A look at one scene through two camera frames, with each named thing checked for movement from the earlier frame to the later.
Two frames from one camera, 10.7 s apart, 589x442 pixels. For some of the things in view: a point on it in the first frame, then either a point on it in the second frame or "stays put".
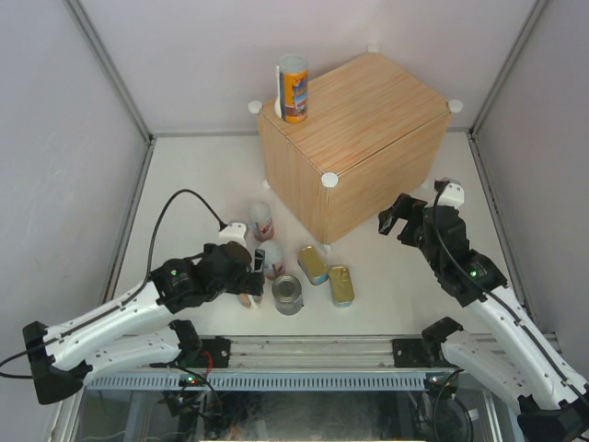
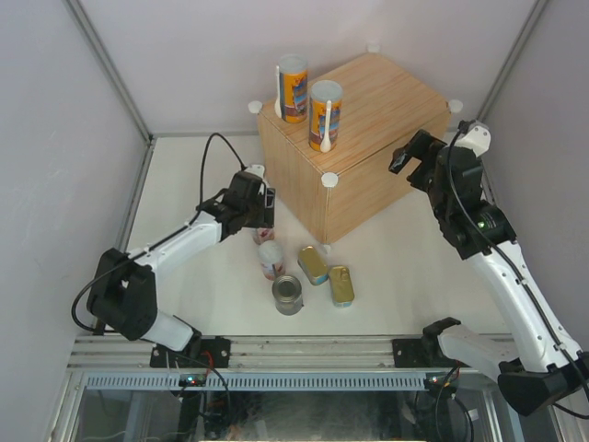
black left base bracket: (215, 353) stays put
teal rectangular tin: (314, 265) stays put
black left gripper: (251, 283) to (264, 217)
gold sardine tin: (341, 286) stays put
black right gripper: (404, 208) to (422, 146)
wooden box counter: (372, 132) stays put
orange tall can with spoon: (292, 86) stays put
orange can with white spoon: (249, 301) to (325, 114)
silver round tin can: (287, 294) stays put
